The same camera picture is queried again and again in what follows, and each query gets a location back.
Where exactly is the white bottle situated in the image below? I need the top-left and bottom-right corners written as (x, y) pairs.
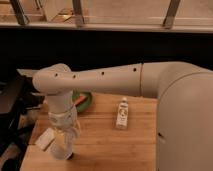
top-left (116, 97), bottom-right (129, 129)

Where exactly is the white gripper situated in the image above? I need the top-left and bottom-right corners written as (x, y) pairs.
top-left (48, 107), bottom-right (77, 130)

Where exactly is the black chair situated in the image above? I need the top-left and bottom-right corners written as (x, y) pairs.
top-left (0, 75), bottom-right (43, 171)

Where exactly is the green plate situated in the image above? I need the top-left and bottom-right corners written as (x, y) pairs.
top-left (72, 91), bottom-right (92, 113)

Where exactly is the orange carrot piece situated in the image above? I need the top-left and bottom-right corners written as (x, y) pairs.
top-left (74, 95), bottom-right (86, 106)

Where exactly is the wooden table leg frame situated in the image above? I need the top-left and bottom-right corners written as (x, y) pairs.
top-left (9, 0), bottom-right (183, 30)

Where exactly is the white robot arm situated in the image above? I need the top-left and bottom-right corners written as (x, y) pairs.
top-left (33, 61), bottom-right (213, 171)

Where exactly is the white rectangular sponge block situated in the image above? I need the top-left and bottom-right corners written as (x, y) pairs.
top-left (35, 128), bottom-right (54, 150)

